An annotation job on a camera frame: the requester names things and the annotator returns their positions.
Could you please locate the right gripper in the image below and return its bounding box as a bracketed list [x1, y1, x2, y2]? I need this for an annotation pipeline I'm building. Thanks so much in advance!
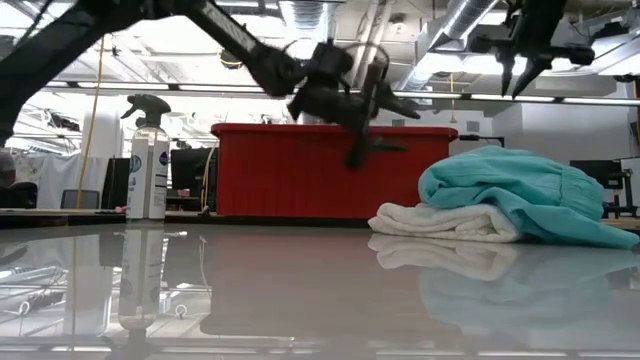
[469, 0, 597, 100]

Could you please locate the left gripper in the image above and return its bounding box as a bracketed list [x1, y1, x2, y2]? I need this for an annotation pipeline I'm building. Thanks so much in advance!
[287, 49, 422, 170]

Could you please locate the white knitted garment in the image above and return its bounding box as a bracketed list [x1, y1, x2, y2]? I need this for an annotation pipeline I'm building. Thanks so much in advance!
[367, 201, 524, 245]

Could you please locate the teal garment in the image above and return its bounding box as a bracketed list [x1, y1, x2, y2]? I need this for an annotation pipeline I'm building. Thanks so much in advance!
[417, 144, 640, 251]

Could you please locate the red plastic laundry bin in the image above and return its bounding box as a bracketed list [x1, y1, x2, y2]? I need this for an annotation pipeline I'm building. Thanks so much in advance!
[210, 122, 459, 220]

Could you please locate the small black monitor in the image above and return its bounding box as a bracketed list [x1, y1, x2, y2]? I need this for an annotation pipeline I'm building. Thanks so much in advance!
[569, 159, 624, 191]

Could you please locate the long ceiling light strip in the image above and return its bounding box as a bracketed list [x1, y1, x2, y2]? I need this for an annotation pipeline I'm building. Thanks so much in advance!
[44, 78, 640, 107]

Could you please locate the black monitor behind bottle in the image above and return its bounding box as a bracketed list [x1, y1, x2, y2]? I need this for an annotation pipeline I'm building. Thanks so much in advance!
[170, 147, 220, 211]

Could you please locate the clear spray bottle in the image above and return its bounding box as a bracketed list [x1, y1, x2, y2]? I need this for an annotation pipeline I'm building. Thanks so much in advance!
[121, 93, 172, 222]

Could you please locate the grey chair back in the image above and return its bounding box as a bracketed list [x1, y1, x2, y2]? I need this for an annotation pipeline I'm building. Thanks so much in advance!
[60, 189, 102, 210]

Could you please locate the white draped sheet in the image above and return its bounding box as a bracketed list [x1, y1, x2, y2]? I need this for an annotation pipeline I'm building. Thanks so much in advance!
[9, 151, 85, 209]

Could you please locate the black bag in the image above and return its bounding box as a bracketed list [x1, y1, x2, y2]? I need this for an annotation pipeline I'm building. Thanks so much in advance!
[0, 181, 39, 210]

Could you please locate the yellow hanging pendant cord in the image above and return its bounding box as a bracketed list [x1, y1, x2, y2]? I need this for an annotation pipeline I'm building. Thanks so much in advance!
[448, 73, 459, 125]

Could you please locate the slanted silver ventilation duct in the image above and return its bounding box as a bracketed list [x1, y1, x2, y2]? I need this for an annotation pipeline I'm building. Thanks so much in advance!
[397, 0, 501, 94]

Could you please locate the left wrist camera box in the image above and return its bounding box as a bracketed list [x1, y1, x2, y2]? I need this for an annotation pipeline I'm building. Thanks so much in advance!
[309, 41, 355, 77]

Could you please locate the wide silver ventilation duct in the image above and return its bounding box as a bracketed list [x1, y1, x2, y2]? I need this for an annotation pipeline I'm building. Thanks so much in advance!
[278, 0, 335, 61]

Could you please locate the black ceiling camera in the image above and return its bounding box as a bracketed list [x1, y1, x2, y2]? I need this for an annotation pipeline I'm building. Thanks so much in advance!
[218, 48, 245, 70]

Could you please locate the yellow ceiling cable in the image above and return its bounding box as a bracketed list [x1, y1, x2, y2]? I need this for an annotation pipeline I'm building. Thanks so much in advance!
[200, 142, 221, 211]

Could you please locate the yellow hanging rope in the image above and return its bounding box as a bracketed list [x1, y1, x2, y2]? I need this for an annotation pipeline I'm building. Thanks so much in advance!
[73, 37, 109, 209]

